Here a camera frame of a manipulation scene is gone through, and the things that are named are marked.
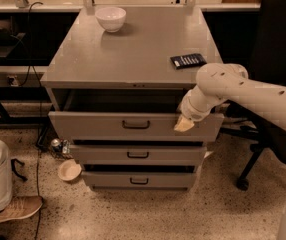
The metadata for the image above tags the grey drawer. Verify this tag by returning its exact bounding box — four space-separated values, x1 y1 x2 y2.
82 166 196 190
70 144 207 166
49 97 223 142

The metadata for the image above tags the white ceramic bowl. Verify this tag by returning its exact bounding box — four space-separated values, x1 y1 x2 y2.
95 7 127 32

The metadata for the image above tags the beige bowl on floor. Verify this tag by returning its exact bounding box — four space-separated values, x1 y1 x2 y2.
58 159 82 182

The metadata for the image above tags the black strap on floor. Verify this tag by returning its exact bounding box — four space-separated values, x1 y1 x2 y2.
10 157 29 182

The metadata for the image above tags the grey top drawer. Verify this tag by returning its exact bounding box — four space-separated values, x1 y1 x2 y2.
49 97 223 142

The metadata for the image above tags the grey bottom drawer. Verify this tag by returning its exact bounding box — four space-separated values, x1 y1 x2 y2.
82 166 196 190

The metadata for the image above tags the grey metal drawer cabinet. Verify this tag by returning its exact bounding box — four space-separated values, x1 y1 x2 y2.
40 5 233 191

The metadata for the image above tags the tan sneaker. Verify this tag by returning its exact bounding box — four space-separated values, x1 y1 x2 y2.
0 196 43 223

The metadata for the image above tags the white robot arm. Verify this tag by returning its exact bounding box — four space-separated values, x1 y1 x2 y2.
174 63 286 240

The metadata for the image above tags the wall power outlet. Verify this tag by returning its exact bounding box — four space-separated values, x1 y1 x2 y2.
7 76 19 87

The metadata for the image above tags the dark blue snack packet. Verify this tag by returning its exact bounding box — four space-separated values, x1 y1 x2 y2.
170 53 206 70

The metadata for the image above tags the black power cable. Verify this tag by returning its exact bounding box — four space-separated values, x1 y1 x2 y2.
17 1 45 240

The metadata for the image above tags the metal drink can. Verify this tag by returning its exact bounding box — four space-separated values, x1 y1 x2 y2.
51 138 62 152

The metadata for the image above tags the grey middle drawer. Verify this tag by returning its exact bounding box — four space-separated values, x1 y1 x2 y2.
70 144 207 166

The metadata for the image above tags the black office chair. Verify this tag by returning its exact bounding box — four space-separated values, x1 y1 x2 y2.
221 0 286 191

